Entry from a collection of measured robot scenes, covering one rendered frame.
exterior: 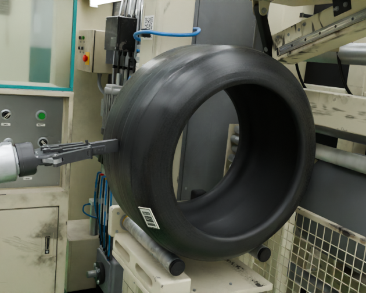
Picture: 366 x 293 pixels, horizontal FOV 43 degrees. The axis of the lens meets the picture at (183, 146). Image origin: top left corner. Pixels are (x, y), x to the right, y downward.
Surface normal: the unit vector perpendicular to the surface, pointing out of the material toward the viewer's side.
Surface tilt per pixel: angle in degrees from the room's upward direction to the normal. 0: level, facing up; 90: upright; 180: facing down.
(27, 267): 90
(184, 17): 90
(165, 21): 90
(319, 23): 90
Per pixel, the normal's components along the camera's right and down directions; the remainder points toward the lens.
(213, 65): 0.11, -0.52
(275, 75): 0.52, 0.03
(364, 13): -0.88, 0.00
